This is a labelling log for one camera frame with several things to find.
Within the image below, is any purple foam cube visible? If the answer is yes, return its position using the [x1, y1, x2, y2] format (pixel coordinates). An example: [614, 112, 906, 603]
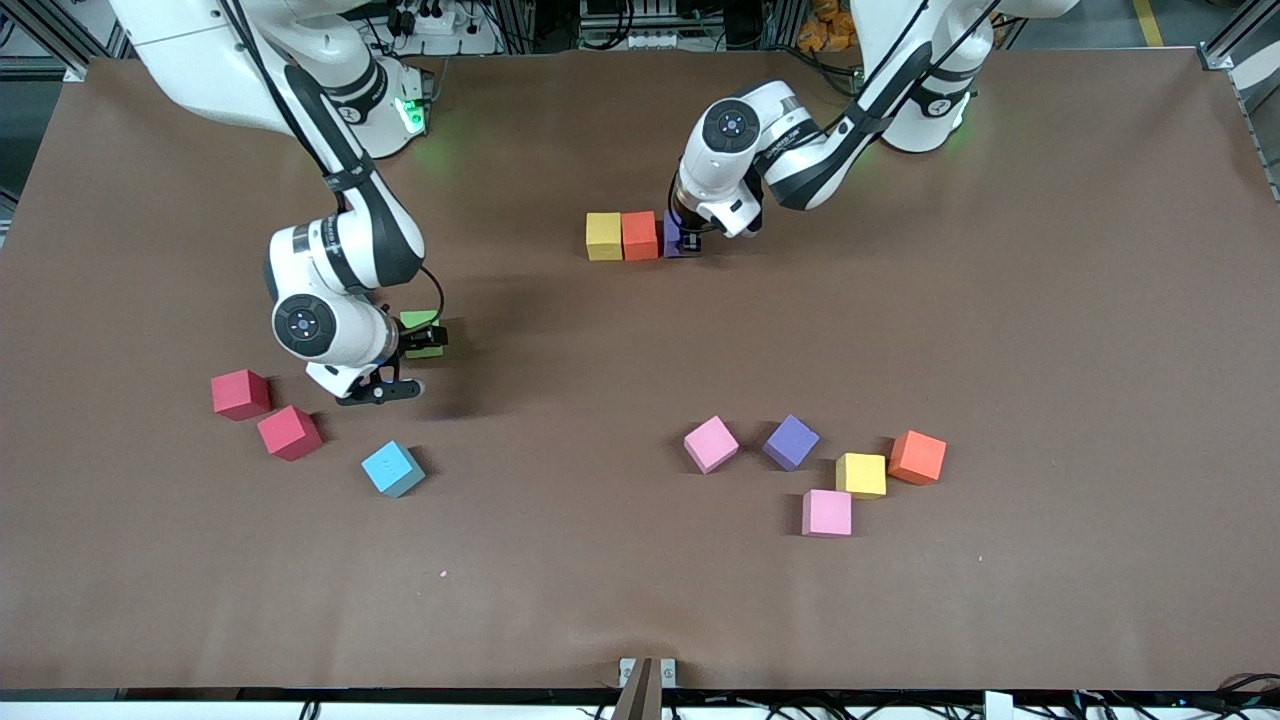
[761, 414, 821, 472]
[659, 212, 701, 260]

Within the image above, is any green foam cube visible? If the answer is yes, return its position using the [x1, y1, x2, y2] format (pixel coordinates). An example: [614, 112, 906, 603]
[400, 310, 446, 359]

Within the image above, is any pink foam cube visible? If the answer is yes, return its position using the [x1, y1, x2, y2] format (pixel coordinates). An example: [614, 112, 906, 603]
[683, 415, 741, 475]
[801, 488, 854, 539]

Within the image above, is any brown table cover sheet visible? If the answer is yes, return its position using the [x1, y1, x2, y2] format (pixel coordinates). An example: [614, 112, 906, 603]
[0, 50, 1280, 693]

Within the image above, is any metal mount bracket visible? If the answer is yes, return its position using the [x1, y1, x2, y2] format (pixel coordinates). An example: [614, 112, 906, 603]
[618, 657, 678, 720]

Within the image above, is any white equipment box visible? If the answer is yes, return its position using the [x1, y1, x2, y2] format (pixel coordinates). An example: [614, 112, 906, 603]
[575, 0, 701, 51]

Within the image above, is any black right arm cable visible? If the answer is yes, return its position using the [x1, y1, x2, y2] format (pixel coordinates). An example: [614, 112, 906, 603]
[420, 262, 447, 331]

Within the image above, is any aluminium frame post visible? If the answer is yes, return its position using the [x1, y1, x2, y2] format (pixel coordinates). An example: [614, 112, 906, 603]
[500, 0, 541, 53]
[757, 0, 801, 49]

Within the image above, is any red foam cube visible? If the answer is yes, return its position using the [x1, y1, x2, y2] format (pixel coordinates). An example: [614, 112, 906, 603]
[210, 368, 272, 422]
[256, 404, 324, 463]

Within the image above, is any light blue foam cube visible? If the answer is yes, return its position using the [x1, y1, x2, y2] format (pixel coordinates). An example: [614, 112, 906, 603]
[360, 440, 427, 499]

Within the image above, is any white power strip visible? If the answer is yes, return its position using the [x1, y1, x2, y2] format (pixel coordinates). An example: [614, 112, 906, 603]
[385, 0, 501, 57]

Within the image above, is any orange foam cube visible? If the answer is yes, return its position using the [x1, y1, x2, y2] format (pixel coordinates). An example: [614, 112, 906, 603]
[621, 210, 660, 262]
[888, 430, 948, 487]

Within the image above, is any aluminium frame corner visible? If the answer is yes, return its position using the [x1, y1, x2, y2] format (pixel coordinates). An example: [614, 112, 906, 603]
[0, 0, 131, 83]
[1195, 0, 1280, 201]

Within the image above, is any bag of orange items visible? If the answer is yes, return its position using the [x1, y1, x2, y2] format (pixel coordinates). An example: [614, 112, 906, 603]
[797, 0, 866, 53]

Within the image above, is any yellow foam cube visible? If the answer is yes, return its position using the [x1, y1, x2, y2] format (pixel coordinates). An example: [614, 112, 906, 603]
[585, 211, 624, 263]
[835, 452, 888, 500]

